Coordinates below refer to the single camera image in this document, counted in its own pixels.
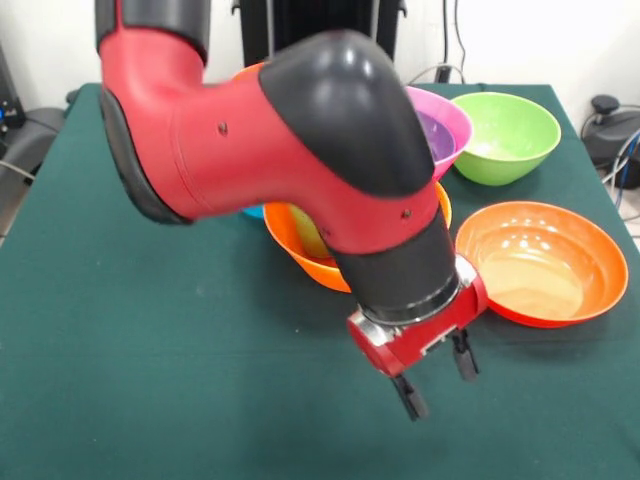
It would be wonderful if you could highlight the black hanging cable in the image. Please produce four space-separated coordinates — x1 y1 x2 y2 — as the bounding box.
407 0 470 86

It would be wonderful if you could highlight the green plastic bowl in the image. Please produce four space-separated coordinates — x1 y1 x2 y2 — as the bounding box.
451 91 562 187

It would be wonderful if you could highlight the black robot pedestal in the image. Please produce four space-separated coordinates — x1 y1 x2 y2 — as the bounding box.
232 0 407 69

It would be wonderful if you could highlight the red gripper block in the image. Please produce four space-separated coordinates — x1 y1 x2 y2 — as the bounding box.
346 254 489 422

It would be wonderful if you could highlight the purple plastic bowl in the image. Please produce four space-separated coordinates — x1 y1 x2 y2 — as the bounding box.
415 109 457 164

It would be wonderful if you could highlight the black computer tower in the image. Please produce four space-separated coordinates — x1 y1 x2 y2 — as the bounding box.
0 39 26 146

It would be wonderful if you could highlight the green plastic cup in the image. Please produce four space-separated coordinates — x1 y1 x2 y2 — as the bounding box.
289 203 330 259

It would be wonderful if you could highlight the blue cable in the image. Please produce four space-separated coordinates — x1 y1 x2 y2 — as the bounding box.
612 127 640 191

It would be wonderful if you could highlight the dark green table cloth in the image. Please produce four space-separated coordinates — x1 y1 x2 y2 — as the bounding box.
0 82 640 480

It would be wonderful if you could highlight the pink plastic bowl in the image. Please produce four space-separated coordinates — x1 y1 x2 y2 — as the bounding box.
405 85 474 184

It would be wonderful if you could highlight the orange plastic bowl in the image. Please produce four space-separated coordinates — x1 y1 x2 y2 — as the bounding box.
263 182 453 294

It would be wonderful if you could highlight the grey cable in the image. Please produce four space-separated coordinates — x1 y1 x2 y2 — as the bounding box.
0 158 37 182

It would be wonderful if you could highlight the red plastic bowl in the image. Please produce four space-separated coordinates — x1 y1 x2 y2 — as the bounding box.
232 62 266 82
454 200 630 330

